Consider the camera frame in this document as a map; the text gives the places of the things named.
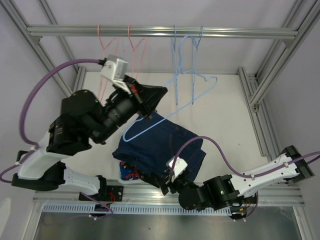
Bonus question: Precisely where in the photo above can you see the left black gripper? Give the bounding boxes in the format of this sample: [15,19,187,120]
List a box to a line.
[90,74,168,145]

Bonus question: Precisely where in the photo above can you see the black white patterned trousers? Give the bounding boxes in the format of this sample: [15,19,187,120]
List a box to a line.
[133,165,160,188]

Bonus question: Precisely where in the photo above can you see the blue hanger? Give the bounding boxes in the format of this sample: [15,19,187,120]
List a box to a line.
[191,25,204,105]
[122,33,218,143]
[171,24,179,105]

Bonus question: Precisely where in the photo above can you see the white plastic basket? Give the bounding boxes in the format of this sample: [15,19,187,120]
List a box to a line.
[117,161,143,185]

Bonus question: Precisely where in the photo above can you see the navy blue trousers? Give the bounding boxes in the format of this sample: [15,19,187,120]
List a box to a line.
[112,112,197,177]

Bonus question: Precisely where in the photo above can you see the pink hanger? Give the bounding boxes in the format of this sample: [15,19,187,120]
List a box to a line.
[96,24,121,100]
[127,24,149,79]

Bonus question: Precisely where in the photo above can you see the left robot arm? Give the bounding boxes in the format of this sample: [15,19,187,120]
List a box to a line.
[11,75,168,201]

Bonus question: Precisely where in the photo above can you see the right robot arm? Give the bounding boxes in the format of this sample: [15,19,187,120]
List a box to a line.
[159,145,320,212]

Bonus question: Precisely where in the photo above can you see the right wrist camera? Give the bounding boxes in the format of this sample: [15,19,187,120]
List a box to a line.
[166,157,188,182]

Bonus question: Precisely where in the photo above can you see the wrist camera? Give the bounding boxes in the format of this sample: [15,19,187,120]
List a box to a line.
[100,54,131,95]
[166,157,188,182]

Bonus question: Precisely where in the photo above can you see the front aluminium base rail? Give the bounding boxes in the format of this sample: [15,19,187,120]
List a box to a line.
[32,183,305,207]

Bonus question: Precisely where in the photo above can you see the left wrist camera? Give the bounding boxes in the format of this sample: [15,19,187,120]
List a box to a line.
[100,54,131,95]

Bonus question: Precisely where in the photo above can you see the white slotted cable duct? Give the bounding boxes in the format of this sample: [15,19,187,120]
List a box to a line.
[42,203,232,216]

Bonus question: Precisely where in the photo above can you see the aluminium hanging rail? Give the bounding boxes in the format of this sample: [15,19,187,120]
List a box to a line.
[26,24,299,40]

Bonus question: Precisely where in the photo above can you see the right aluminium frame struts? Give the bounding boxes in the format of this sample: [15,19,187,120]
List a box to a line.
[237,0,320,161]

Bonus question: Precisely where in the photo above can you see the aluminium frame struts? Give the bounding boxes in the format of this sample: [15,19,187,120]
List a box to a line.
[237,0,320,161]
[0,0,87,97]

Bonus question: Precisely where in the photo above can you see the left aluminium frame struts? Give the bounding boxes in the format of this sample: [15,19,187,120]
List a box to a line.
[0,0,87,97]

